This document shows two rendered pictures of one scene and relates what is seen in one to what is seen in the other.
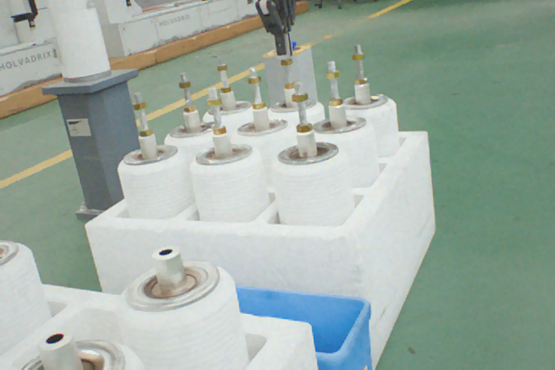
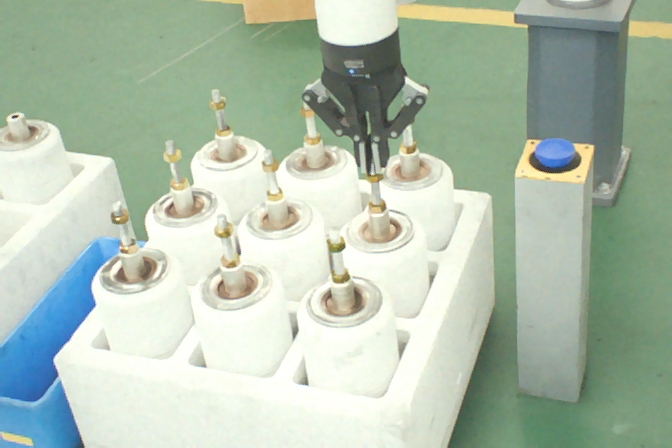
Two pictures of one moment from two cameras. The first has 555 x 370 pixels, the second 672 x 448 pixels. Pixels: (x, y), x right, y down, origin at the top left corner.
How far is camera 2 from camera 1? 135 cm
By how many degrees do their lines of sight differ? 78
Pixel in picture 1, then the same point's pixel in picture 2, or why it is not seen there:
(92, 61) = not seen: outside the picture
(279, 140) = (244, 244)
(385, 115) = (307, 336)
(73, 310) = (30, 210)
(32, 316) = (15, 192)
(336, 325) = (63, 400)
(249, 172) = (155, 239)
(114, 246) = not seen: hidden behind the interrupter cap
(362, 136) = (198, 314)
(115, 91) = (567, 35)
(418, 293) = not seen: outside the picture
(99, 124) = (532, 63)
